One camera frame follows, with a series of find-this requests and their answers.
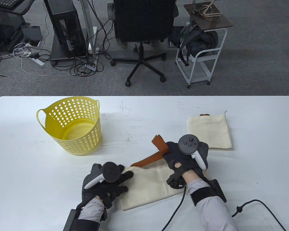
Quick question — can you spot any person's right forearm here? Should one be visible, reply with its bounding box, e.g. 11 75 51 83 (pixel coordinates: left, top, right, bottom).
182 168 239 231

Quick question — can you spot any person's left forearm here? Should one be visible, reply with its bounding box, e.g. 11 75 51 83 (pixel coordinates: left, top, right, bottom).
77 196 105 231

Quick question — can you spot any black cable tangle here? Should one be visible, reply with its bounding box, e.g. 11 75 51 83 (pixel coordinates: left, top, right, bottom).
52 54 104 77

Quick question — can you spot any thin white floor cable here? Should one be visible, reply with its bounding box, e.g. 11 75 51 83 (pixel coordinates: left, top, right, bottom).
21 59 87 77

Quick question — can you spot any black armband sensor pack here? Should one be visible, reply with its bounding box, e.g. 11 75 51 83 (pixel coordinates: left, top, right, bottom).
63 209 100 231
190 179 227 207

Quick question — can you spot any black computer tower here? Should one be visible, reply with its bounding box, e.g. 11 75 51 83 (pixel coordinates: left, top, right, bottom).
43 0 87 58

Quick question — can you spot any white rolling cart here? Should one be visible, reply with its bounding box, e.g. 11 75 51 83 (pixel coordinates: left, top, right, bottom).
175 28 228 89

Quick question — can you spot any yellow perforated plastic basket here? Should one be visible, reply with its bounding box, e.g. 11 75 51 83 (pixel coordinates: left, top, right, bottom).
36 96 103 156

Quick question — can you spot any dark brown board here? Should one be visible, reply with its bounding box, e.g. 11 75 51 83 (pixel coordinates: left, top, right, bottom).
184 2 233 32

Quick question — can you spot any grey metal desk leg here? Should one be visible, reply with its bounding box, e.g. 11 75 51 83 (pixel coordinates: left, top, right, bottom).
81 0 98 68

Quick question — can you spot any grey white handheld controller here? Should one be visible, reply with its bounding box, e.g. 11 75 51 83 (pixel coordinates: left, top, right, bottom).
84 162 121 190
178 134 209 172

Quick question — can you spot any black laptop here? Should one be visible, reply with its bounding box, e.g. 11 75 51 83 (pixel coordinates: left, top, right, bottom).
21 25 43 46

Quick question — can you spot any flower print canvas bag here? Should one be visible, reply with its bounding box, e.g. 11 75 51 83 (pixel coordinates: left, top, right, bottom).
188 110 233 151

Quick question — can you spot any black office chair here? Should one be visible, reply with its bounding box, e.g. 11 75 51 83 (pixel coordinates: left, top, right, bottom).
107 0 179 87

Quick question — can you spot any dark mesh chair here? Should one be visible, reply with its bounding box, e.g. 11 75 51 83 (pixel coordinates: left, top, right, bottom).
0 10 24 51

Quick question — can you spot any white power strip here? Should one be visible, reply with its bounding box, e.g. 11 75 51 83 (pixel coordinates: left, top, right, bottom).
30 57 45 67

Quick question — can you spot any beige coiled cable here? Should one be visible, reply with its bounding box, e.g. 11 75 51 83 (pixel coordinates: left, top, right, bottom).
192 1 222 18

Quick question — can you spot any person's left hand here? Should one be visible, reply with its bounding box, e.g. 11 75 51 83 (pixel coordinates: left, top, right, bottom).
83 164 134 208

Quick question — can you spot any thin black cable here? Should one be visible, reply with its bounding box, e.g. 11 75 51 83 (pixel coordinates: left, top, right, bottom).
161 189 186 231

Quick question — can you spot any white cable bundle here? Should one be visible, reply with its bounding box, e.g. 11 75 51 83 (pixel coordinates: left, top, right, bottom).
12 42 35 58

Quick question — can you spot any person's right hand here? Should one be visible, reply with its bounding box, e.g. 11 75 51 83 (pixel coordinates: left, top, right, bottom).
163 142 207 177

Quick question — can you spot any black backpack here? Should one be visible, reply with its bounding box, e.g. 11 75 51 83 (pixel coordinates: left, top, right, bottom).
177 25 219 66

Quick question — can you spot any grey metal stand base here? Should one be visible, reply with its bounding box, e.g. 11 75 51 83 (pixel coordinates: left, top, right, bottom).
50 31 88 66

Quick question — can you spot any black desk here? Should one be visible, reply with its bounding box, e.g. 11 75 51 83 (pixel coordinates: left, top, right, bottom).
0 0 36 16

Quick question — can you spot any cream canvas bag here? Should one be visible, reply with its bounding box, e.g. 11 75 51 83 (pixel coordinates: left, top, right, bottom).
120 135 209 212

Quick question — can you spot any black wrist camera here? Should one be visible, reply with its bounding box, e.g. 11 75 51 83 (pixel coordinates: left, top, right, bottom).
167 174 186 190
101 197 112 222

